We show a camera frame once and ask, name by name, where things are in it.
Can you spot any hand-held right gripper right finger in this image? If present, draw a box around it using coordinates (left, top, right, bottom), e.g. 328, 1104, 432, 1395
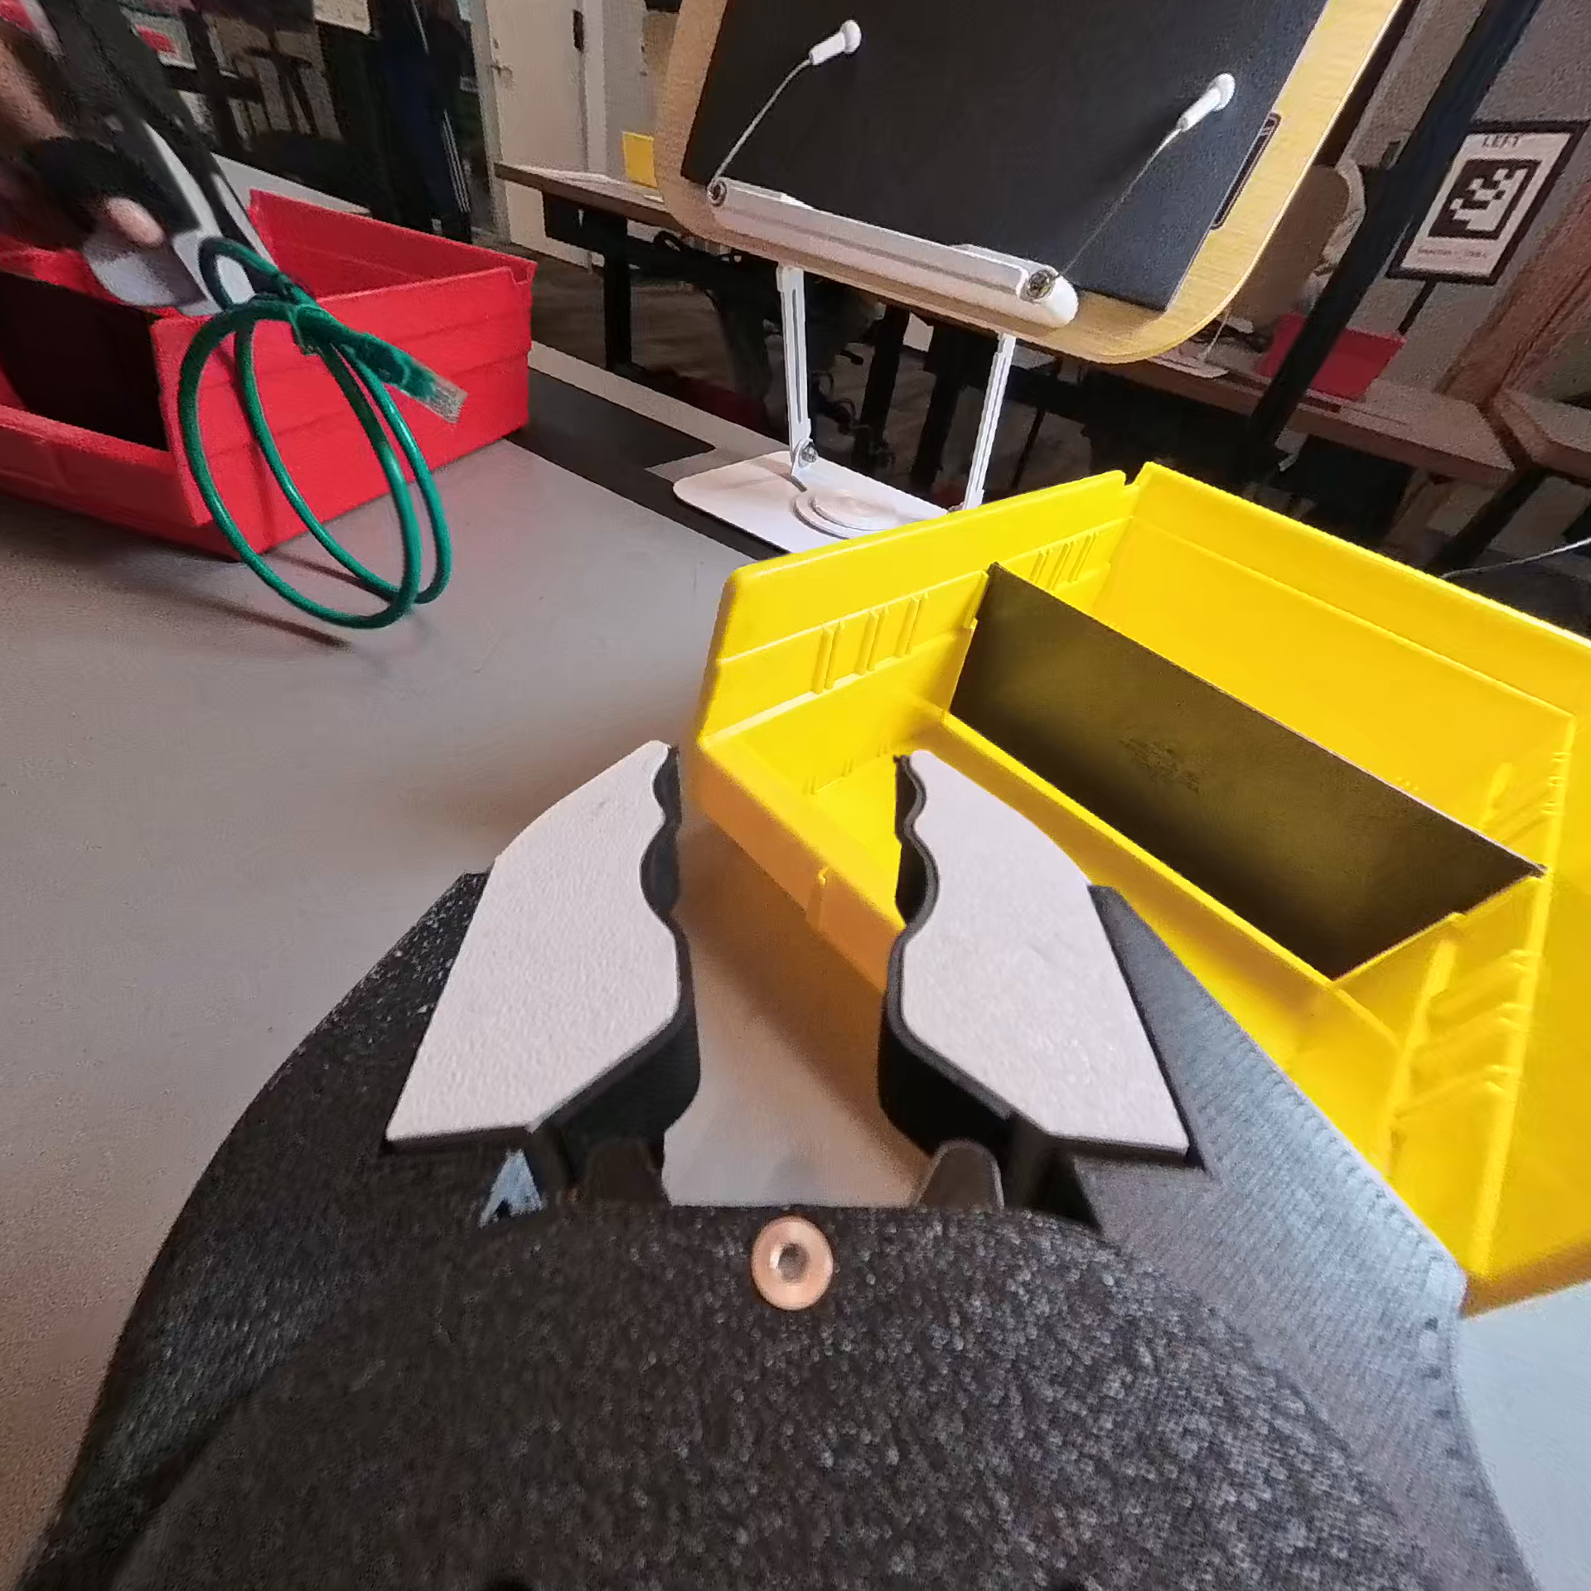
878, 750, 1194, 1199

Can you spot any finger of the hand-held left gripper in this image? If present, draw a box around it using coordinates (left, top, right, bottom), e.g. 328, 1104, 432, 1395
78, 228, 218, 312
146, 118, 277, 315

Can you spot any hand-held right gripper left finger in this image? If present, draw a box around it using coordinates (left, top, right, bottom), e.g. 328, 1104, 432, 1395
385, 740, 699, 1195

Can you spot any green ethernet cable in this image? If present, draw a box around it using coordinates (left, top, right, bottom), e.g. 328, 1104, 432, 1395
176, 235, 469, 630

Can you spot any red plastic bin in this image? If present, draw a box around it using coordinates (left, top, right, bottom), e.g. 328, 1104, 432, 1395
0, 187, 537, 559
1253, 310, 1409, 403

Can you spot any person's left hand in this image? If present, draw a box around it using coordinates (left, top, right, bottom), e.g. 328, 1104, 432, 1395
0, 50, 168, 247

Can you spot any black bin divider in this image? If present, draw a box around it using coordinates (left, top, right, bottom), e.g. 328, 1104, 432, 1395
951, 562, 1548, 978

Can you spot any brown work table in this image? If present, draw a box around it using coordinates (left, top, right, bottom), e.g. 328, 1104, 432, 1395
1019, 341, 1518, 492
494, 160, 696, 374

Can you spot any white door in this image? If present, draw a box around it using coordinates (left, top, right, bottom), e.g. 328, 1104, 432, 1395
482, 0, 615, 251

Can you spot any wooden book stand white base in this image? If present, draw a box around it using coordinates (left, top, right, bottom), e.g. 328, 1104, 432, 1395
651, 0, 1406, 556

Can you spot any black white marker sign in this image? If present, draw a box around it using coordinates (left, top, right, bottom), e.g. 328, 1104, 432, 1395
1387, 121, 1588, 288

